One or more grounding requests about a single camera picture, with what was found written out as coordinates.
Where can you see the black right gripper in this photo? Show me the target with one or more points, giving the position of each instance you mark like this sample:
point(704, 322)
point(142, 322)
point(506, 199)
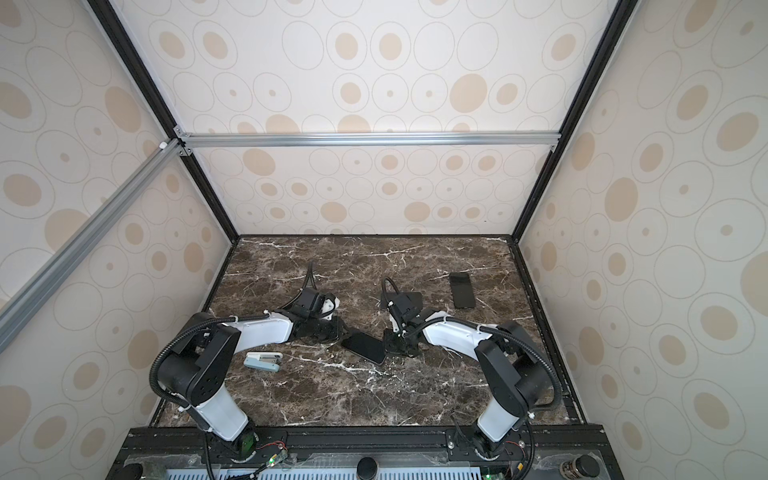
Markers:
point(388, 346)

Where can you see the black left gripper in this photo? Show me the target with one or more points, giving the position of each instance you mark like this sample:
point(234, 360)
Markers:
point(337, 331)

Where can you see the black phone with pink case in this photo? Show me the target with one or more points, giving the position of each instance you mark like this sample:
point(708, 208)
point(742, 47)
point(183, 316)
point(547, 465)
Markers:
point(365, 346)

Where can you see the blue-edged phone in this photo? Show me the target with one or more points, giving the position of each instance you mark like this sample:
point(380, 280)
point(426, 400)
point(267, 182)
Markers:
point(404, 301)

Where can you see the silver-edged black phone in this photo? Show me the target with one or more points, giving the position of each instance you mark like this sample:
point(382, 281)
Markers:
point(462, 290)

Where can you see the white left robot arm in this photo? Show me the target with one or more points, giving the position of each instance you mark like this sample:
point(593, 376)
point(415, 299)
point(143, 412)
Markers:
point(190, 370)

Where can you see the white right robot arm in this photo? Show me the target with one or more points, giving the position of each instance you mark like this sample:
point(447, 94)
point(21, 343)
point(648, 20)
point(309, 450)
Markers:
point(521, 379)

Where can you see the light blue stapler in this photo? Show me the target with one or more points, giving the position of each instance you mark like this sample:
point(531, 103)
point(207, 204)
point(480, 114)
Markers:
point(263, 361)

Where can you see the black knob centre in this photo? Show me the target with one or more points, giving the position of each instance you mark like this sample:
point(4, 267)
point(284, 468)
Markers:
point(367, 468)

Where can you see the brown-capped jar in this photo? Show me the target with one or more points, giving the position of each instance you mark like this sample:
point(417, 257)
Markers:
point(581, 467)

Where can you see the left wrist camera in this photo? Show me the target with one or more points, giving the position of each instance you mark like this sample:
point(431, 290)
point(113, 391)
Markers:
point(310, 303)

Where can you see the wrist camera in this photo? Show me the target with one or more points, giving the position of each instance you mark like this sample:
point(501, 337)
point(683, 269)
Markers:
point(399, 319)
point(310, 303)

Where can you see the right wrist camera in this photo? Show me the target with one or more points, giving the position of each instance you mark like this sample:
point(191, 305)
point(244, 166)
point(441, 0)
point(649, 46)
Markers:
point(399, 319)

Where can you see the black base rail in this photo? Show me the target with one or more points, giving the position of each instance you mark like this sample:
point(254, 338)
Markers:
point(430, 452)

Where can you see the silver aluminium rail back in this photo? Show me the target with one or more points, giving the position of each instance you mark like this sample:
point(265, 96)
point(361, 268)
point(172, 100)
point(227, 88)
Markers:
point(379, 139)

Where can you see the silver aluminium rail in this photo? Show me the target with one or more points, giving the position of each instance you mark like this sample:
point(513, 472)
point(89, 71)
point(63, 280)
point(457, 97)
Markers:
point(379, 139)
point(38, 290)

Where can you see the silver aluminium rail left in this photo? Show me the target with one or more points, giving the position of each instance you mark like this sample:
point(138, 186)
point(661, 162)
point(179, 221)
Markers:
point(38, 290)

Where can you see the black corner frame post left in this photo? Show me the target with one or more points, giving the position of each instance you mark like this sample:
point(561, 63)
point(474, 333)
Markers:
point(107, 17)

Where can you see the black corner frame post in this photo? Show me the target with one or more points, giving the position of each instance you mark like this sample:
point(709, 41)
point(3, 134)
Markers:
point(606, 46)
point(107, 17)

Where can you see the black corner frame post right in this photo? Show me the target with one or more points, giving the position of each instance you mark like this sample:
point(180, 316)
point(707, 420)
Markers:
point(606, 46)

